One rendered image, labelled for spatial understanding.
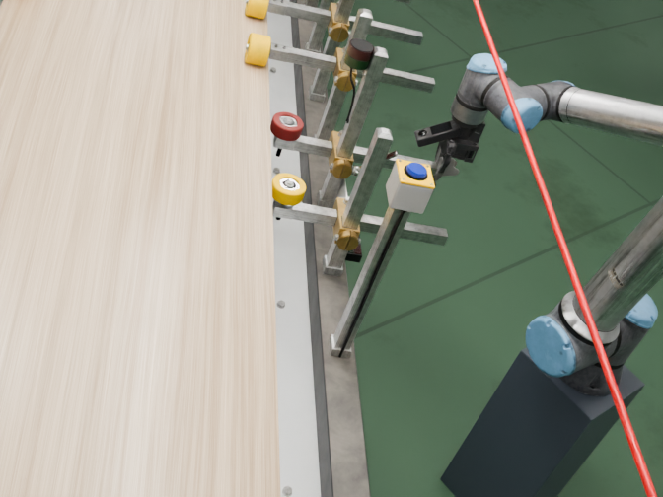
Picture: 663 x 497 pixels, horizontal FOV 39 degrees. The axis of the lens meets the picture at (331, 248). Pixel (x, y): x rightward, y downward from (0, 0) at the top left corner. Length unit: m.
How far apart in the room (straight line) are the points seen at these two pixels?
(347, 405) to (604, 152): 2.94
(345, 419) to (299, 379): 0.19
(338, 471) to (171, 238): 0.58
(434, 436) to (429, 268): 0.78
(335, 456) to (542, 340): 0.60
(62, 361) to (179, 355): 0.21
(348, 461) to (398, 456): 0.98
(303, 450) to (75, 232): 0.65
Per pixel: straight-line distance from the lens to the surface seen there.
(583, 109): 2.30
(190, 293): 1.87
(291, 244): 2.47
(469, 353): 3.32
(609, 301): 2.16
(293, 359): 2.20
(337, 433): 1.99
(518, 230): 3.95
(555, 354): 2.25
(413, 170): 1.79
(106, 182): 2.07
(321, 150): 2.43
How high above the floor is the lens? 2.23
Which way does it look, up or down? 40 degrees down
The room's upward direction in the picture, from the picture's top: 21 degrees clockwise
